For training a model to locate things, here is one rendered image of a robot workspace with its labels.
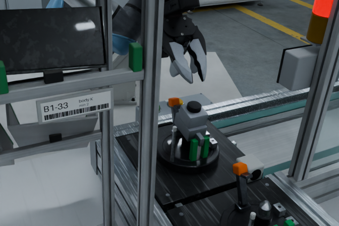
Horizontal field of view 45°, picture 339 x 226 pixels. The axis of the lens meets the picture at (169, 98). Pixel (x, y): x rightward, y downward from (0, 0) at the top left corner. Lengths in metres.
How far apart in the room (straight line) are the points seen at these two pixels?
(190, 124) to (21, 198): 0.42
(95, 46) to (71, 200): 0.53
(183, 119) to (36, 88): 0.45
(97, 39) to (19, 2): 3.24
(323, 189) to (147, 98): 0.60
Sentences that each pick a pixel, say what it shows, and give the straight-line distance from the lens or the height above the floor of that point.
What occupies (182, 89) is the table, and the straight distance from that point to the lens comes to 1.41.
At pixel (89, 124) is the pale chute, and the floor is 1.16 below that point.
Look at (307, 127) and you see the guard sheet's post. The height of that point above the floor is 1.09.
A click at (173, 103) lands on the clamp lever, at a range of 0.91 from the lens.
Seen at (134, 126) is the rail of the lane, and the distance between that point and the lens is 1.02.
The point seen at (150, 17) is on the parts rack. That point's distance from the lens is 0.46.
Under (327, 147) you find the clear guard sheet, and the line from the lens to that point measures 0.94.
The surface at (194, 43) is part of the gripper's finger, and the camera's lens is 0.84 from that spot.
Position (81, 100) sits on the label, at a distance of 0.47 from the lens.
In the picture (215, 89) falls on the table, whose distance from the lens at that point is 1.43.
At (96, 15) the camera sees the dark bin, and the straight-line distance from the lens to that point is 0.51.
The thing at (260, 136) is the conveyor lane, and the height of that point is 0.92.
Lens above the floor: 1.52
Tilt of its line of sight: 30 degrees down
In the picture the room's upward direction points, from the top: 4 degrees clockwise
